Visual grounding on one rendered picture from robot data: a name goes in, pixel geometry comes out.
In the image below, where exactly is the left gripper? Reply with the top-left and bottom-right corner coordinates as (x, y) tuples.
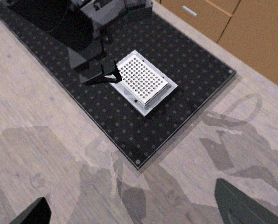
(44, 0), (145, 86)

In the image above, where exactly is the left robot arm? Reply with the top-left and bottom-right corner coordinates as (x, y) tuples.
(1, 0), (153, 31)

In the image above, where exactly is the white rectangular plate nest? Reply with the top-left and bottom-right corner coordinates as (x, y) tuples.
(110, 50), (178, 117)

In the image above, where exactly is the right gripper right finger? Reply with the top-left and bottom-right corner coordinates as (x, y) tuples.
(214, 178), (278, 224)

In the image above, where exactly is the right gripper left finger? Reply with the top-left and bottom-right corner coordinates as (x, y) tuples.
(9, 197), (51, 224)

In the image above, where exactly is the white well plate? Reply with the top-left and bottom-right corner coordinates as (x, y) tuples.
(118, 55), (169, 106)

